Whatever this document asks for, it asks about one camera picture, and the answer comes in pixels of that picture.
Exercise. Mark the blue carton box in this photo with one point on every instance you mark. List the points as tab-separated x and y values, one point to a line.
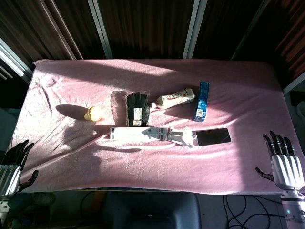
202	102

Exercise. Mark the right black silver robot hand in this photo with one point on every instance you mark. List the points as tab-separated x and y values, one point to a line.
287	169

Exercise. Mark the small yellow toy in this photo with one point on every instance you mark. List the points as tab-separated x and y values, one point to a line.
91	115

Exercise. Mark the aluminium frame post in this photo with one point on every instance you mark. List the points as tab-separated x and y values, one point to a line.
101	28
194	28
250	31

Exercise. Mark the aluminium frame rail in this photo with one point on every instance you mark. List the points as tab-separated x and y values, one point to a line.
294	83
14	59

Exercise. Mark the black smartphone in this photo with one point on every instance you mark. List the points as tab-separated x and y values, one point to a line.
213	137

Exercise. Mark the black gloves in plastic bag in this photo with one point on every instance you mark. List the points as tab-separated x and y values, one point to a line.
138	108

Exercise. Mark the pink fleece table cloth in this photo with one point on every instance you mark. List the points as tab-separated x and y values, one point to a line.
152	164

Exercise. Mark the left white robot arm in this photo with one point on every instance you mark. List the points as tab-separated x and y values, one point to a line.
3	205

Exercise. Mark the dark robot base seat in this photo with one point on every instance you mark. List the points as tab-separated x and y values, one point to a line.
152	210

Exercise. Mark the white plastic bracket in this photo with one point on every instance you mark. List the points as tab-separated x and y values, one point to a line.
179	137

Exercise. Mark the white cream bottle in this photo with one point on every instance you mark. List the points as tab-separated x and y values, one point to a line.
175	97

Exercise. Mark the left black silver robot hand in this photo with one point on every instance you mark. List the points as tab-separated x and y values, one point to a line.
8	176

